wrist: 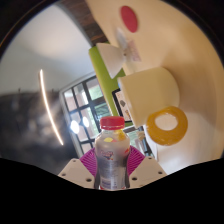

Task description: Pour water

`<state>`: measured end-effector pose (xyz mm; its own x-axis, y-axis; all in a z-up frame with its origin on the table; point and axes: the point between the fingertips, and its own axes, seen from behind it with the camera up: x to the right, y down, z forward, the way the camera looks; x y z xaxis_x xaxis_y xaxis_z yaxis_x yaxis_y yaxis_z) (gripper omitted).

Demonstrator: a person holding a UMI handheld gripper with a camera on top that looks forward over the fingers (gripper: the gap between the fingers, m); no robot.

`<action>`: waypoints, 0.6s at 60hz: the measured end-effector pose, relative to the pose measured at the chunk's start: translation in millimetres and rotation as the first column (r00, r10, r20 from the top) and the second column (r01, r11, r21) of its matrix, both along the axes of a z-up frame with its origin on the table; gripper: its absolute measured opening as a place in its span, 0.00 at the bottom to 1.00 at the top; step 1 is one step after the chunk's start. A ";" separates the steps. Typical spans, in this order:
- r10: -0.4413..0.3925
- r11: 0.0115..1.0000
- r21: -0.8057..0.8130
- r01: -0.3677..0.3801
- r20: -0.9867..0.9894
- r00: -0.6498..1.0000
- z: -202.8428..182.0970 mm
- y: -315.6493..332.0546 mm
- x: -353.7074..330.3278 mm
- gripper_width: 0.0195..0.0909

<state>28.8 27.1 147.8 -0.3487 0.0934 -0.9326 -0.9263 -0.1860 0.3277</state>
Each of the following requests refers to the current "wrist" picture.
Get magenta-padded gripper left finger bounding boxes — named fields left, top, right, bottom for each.
left=58, top=147, right=98, bottom=190

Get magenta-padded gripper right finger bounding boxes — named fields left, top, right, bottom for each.
left=127, top=145, right=168, bottom=189

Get clear red-capped drink bottle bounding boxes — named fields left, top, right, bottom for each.
left=94, top=115, right=131, bottom=191

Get black pendant lamps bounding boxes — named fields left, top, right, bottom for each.
left=69, top=116, right=91, bottom=135

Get curved linear ceiling light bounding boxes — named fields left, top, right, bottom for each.
left=39, top=68, right=65, bottom=147

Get clear plastic packet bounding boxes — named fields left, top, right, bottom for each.
left=115, top=28, right=143, bottom=63

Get flat round red coaster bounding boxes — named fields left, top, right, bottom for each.
left=119, top=5, right=139, bottom=34

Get dark-framed window wall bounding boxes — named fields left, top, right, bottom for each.
left=59, top=75, right=154, bottom=158

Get cream mug with yellow handle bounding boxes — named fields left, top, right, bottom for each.
left=117, top=66, right=189, bottom=147

